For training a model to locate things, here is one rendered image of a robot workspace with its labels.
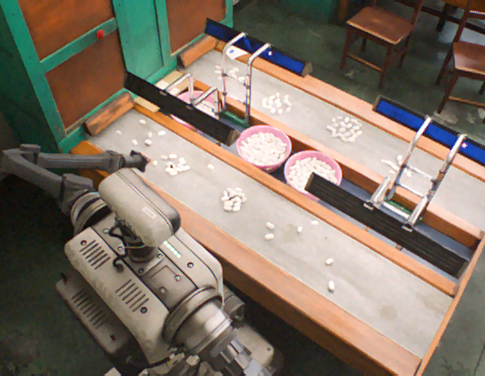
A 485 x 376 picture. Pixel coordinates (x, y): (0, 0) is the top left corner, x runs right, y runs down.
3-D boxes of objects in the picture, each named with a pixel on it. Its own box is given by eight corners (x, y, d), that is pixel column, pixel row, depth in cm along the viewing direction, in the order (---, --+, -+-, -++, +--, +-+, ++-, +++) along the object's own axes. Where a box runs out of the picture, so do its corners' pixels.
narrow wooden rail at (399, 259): (445, 307, 180) (455, 296, 171) (132, 119, 245) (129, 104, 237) (449, 297, 182) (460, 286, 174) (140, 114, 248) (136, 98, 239)
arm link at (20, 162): (-10, 173, 147) (-6, 144, 145) (24, 171, 159) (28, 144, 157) (72, 217, 127) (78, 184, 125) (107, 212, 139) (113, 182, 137)
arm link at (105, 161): (20, 177, 152) (24, 147, 150) (13, 172, 156) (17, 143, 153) (119, 176, 186) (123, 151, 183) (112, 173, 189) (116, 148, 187)
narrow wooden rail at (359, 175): (471, 252, 195) (481, 240, 187) (173, 89, 261) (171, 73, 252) (475, 244, 198) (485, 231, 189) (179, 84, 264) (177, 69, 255)
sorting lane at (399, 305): (421, 362, 160) (422, 360, 158) (88, 142, 225) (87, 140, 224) (451, 301, 174) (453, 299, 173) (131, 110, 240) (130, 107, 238)
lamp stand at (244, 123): (249, 132, 237) (251, 61, 202) (219, 115, 245) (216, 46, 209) (269, 112, 247) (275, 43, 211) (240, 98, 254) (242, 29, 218)
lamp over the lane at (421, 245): (457, 280, 145) (466, 270, 139) (302, 190, 167) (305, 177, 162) (465, 263, 149) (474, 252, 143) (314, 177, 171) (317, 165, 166)
